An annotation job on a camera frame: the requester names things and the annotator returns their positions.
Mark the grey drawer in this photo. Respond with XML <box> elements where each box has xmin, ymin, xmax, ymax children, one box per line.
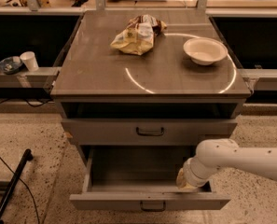
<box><xmin>70</xmin><ymin>146</ymin><xmax>230</xmax><ymax>212</ymax></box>
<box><xmin>62</xmin><ymin>119</ymin><xmax>237</xmax><ymax>146</ymax></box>

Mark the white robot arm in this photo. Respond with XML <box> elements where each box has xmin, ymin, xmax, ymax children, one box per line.
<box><xmin>176</xmin><ymin>139</ymin><xmax>277</xmax><ymax>189</ymax></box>

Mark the grey drawer cabinet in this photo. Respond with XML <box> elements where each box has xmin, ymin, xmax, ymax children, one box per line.
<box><xmin>49</xmin><ymin>8</ymin><xmax>253</xmax><ymax>154</ymax></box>

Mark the white bowl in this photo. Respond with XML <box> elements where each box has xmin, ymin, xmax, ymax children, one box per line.
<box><xmin>183</xmin><ymin>37</ymin><xmax>228</xmax><ymax>65</ymax></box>

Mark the crumpled chip bag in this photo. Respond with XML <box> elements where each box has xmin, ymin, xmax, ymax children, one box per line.
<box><xmin>110</xmin><ymin>14</ymin><xmax>167</xmax><ymax>55</ymax></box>

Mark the black metal stand leg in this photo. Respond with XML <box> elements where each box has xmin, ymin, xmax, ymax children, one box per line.
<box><xmin>0</xmin><ymin>149</ymin><xmax>33</xmax><ymax>224</ymax></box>

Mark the white paper cup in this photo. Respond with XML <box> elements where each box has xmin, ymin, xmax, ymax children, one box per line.
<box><xmin>20</xmin><ymin>51</ymin><xmax>39</xmax><ymax>71</ymax></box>

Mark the dark blue plate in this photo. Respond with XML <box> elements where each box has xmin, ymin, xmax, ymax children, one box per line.
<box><xmin>0</xmin><ymin>56</ymin><xmax>22</xmax><ymax>75</ymax></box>

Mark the black floor cable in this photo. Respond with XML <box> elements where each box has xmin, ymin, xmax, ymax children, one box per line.
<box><xmin>0</xmin><ymin>144</ymin><xmax>41</xmax><ymax>224</ymax></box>

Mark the grey side shelf rail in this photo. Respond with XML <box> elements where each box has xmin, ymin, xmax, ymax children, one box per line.
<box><xmin>0</xmin><ymin>67</ymin><xmax>61</xmax><ymax>89</ymax></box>

